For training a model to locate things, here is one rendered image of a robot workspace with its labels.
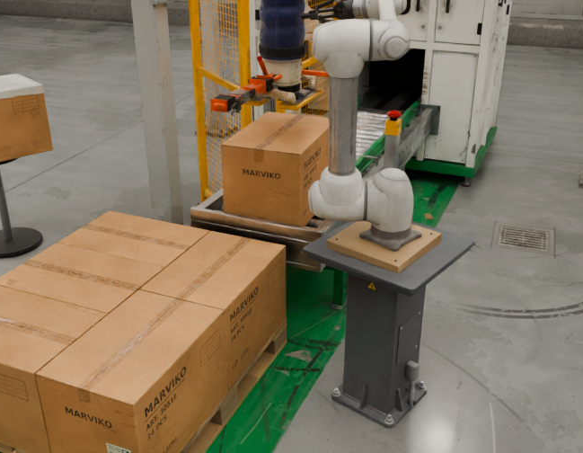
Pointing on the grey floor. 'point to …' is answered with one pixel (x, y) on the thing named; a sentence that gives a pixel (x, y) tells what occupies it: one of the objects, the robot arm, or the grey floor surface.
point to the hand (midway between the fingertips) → (309, 15)
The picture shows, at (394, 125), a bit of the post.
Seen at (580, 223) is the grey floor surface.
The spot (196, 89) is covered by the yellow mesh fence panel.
